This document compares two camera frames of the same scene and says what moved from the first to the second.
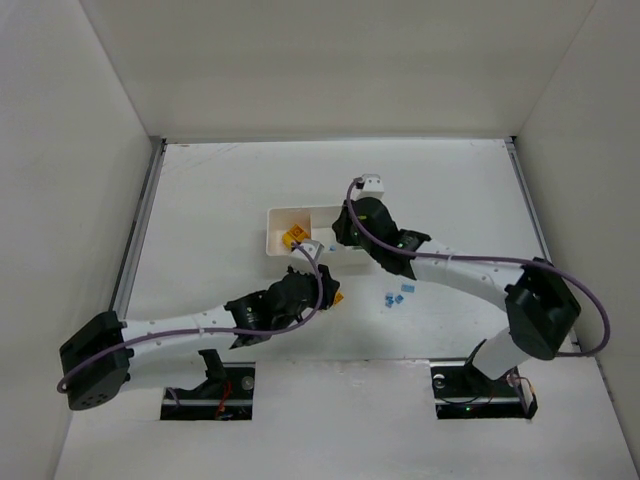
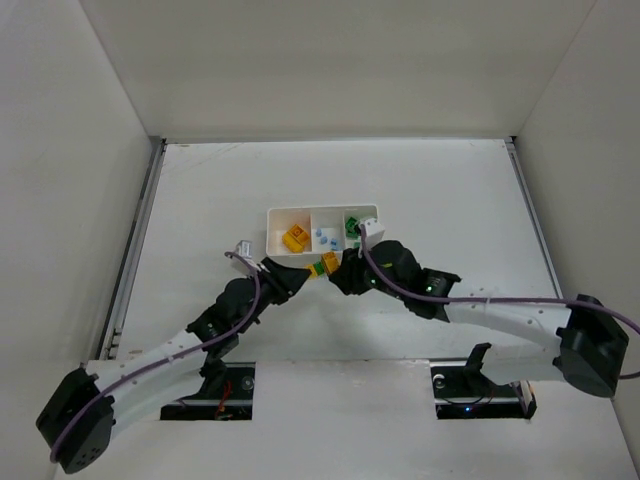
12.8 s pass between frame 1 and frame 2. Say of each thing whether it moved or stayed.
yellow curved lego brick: stayed
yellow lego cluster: moved
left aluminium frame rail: stayed
